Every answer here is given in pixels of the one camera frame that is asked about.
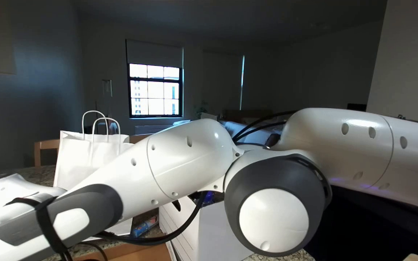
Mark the white box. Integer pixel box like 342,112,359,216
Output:
159,196,255,261

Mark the water bottle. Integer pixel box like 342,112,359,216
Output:
131,215,159,238

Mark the brown cardboard box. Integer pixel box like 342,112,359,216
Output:
72,242,172,261

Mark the houseplant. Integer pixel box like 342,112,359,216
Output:
194,101,209,119

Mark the window with drawn blind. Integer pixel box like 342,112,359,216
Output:
202,50,245,111

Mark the white paper bag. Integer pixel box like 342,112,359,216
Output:
53,111,134,236

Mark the wooden chair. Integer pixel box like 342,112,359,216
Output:
34,139,60,167

